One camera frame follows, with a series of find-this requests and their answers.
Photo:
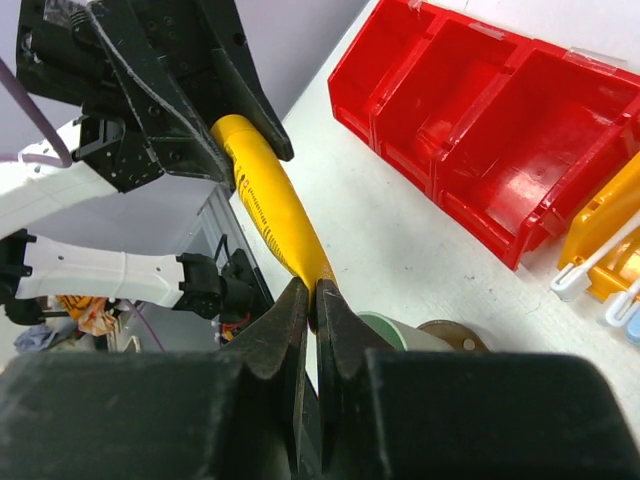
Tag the brown oval wooden tray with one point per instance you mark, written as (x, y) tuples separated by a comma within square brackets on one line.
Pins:
[(459, 336)]

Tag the yellow toothpaste tube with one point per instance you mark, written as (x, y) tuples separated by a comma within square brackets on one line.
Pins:
[(271, 201)]

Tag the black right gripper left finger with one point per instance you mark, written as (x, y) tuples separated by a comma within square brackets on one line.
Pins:
[(235, 413)]

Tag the red bin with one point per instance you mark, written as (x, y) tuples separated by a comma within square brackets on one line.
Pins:
[(550, 135), (428, 97), (390, 31)]

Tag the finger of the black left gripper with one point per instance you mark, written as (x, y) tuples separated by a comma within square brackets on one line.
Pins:
[(238, 77), (174, 131)]

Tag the yellow bin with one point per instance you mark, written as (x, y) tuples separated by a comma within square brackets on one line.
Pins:
[(602, 216)]

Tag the grey blue toothbrush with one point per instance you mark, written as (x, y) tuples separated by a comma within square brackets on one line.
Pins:
[(633, 330)]

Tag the green cup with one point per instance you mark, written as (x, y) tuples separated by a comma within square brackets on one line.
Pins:
[(401, 336)]

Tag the clutter outside the cell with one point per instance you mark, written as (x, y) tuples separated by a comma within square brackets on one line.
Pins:
[(70, 323)]

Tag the left red bin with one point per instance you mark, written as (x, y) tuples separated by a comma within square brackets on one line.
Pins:
[(390, 31)]

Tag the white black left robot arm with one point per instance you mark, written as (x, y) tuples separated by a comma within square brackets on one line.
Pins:
[(51, 244)]

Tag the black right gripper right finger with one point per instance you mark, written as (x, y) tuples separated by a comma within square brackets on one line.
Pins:
[(392, 414)]

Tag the white toothbrush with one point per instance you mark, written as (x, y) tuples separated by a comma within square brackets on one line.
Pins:
[(620, 306), (574, 279)]

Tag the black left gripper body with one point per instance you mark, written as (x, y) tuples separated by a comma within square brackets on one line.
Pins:
[(60, 57)]

